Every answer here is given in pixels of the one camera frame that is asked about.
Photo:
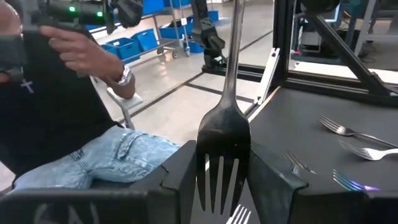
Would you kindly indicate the person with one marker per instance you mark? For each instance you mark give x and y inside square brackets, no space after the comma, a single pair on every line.
[56,109]

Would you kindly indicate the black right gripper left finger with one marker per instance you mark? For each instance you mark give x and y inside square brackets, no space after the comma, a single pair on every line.
[168,199]

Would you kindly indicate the iridescent rainbow fork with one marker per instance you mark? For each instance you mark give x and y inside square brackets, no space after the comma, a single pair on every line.
[357,186]

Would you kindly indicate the white chair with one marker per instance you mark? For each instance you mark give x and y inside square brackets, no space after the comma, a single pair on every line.
[127,101]

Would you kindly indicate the person's forearm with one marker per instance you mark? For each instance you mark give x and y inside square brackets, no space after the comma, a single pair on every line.
[122,88]

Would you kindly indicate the person's hand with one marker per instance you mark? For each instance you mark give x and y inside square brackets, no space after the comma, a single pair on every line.
[81,53]

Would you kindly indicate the person's silver wristwatch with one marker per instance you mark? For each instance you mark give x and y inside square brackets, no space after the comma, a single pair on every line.
[125,76]

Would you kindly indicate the metal shelf cart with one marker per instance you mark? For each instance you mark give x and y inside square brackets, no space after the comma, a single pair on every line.
[187,43]

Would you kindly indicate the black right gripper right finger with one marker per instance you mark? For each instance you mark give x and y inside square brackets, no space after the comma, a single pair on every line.
[280,199]

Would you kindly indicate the blue storage bin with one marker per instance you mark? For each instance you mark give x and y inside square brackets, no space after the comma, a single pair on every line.
[194,47]
[214,15]
[124,48]
[174,31]
[154,6]
[146,39]
[177,3]

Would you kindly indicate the person's cross pendant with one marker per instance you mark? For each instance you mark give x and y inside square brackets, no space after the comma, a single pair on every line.
[27,86]

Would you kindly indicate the white metal bracket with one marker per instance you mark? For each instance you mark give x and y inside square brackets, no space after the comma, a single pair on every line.
[267,74]

